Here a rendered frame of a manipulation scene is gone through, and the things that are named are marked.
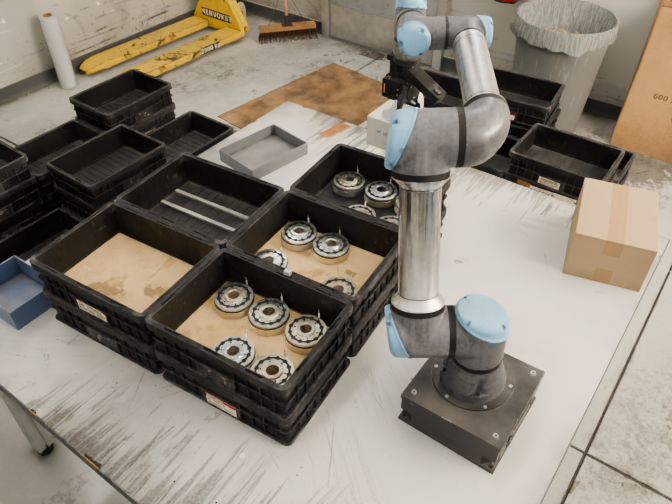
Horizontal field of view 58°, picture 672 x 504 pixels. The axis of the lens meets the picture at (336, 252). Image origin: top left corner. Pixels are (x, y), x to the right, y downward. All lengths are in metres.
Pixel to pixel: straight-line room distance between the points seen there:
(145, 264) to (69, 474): 0.94
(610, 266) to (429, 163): 0.91
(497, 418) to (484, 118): 0.66
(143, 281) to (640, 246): 1.38
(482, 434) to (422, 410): 0.14
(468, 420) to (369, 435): 0.24
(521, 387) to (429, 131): 0.66
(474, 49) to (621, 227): 0.78
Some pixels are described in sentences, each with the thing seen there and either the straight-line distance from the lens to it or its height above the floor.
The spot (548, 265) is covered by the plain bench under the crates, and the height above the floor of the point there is 0.70.
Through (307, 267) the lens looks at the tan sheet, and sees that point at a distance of 1.69.
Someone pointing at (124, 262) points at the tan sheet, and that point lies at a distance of 1.81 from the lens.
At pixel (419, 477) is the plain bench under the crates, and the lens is 1.47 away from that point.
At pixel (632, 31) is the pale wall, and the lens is 4.21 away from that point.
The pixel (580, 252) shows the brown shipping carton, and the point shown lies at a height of 0.79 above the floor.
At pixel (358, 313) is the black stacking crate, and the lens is 1.54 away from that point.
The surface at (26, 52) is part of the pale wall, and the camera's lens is 4.79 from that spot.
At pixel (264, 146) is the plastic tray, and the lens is 2.44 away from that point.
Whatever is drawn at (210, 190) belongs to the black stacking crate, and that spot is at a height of 0.83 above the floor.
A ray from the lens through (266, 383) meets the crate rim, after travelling 1.32.
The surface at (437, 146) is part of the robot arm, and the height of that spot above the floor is 1.37.
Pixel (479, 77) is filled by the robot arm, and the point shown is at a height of 1.42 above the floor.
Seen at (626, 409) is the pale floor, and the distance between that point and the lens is 2.63.
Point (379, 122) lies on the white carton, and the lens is 1.73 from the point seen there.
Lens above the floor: 1.99
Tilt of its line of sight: 42 degrees down
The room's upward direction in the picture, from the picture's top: straight up
